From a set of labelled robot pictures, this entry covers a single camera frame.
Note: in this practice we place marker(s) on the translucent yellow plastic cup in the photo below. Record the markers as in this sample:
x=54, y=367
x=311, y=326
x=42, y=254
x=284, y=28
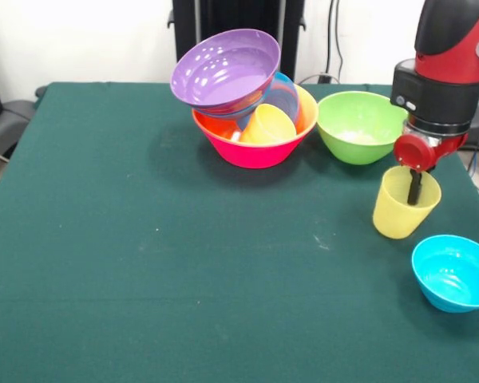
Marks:
x=395, y=219

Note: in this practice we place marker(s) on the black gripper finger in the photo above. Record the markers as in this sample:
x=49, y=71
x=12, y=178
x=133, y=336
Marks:
x=414, y=191

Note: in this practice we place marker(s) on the small cyan plastic bowl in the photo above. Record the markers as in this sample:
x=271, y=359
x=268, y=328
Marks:
x=455, y=275

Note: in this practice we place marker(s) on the translucent blue ribbed bowl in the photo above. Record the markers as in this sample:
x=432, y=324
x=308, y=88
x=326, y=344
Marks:
x=287, y=99

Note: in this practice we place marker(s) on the yellow-orange plastic cup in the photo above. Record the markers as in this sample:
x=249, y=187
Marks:
x=269, y=125

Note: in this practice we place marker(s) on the purple plastic bowl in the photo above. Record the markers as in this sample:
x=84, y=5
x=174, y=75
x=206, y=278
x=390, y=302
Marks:
x=223, y=72

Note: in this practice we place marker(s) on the dark green tablecloth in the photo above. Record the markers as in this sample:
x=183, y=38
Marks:
x=44, y=239

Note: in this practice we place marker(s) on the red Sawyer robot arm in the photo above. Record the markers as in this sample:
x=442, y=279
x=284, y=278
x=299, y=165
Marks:
x=443, y=95

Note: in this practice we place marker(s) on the large blue plastic bowl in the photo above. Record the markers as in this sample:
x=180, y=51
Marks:
x=239, y=113

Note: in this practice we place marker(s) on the large orange plastic bowl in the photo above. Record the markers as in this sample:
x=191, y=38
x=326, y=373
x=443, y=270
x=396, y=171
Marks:
x=215, y=127

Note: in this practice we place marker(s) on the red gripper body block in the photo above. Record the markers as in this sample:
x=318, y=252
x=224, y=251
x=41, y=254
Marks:
x=413, y=153

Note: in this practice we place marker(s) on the green plastic bowl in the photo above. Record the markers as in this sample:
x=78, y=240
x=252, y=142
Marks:
x=355, y=127

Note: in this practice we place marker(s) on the black office chair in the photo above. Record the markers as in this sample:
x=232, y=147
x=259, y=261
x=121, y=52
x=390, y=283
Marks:
x=12, y=115

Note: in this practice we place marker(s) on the black power adapter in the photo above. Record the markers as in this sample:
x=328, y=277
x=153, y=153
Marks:
x=323, y=78

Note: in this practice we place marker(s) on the large pink plastic bowl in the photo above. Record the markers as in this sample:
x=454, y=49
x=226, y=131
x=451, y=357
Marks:
x=255, y=155

